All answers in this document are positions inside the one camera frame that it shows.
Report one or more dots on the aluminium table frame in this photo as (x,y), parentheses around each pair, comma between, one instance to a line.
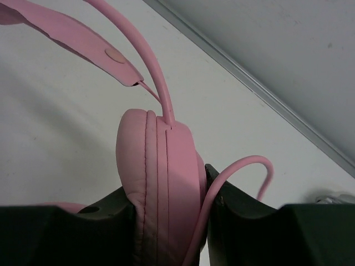
(252,83)

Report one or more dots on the white grey headphones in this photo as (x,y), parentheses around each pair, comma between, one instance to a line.
(335,198)

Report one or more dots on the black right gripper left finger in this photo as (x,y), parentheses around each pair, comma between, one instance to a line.
(99,234)

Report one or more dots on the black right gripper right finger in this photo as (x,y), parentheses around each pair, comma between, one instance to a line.
(244,231)

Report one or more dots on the pink headphones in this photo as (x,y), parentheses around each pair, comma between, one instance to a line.
(161,172)

